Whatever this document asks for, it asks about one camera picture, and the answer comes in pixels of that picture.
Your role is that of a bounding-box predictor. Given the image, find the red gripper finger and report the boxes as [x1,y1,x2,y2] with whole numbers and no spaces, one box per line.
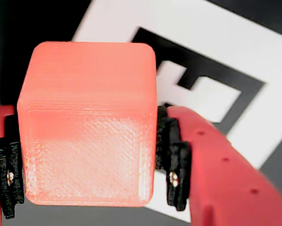
[0,105,25,226]
[155,105,282,226]

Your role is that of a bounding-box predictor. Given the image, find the orange cube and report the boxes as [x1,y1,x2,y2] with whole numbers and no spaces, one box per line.
[16,41,158,207]

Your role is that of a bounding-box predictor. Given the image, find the black white marker checkerboard mat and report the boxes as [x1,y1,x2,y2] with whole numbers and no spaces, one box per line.
[0,0,282,226]

